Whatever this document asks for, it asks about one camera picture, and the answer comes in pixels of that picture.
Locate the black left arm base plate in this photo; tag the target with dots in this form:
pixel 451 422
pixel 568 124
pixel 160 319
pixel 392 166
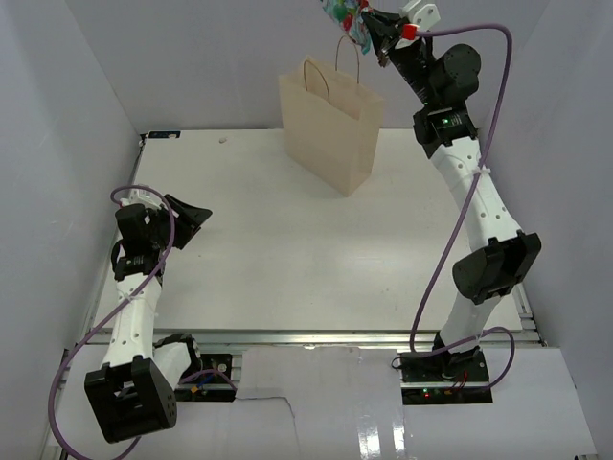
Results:
pixel 208 382

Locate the teal snack bag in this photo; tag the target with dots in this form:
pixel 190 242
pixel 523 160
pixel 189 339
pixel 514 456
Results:
pixel 346 14

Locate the cream paper bag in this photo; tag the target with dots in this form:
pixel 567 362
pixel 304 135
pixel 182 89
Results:
pixel 331 123

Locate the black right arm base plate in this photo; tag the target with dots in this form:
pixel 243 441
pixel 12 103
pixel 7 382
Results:
pixel 425 382

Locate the aluminium table edge rail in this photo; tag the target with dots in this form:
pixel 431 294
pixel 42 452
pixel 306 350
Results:
pixel 398 339

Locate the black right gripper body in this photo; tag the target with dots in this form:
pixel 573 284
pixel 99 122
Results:
pixel 407 59

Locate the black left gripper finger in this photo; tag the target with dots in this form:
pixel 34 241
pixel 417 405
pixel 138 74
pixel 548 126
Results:
pixel 188 214
pixel 183 233

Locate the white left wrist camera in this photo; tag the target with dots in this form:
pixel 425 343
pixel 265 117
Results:
pixel 146 198

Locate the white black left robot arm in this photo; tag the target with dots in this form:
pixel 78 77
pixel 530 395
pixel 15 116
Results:
pixel 133 393

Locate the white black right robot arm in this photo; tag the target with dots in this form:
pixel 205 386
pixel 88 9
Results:
pixel 500 252

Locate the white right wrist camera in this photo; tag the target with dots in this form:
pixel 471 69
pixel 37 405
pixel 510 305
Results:
pixel 420 16

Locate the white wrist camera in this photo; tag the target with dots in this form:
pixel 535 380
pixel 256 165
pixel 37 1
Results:
pixel 420 16
pixel 146 198

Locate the blue label sticker left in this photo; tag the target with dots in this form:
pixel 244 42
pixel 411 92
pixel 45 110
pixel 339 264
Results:
pixel 164 134

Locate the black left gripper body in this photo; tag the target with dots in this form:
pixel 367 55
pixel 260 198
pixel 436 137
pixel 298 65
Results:
pixel 162 228

